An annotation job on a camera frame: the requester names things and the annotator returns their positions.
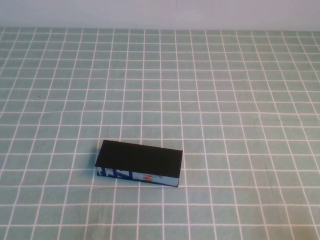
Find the black printed glasses case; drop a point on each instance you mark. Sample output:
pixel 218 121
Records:
pixel 140 157

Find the green white checked tablecloth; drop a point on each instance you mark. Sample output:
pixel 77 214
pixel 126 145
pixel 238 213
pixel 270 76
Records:
pixel 225 100

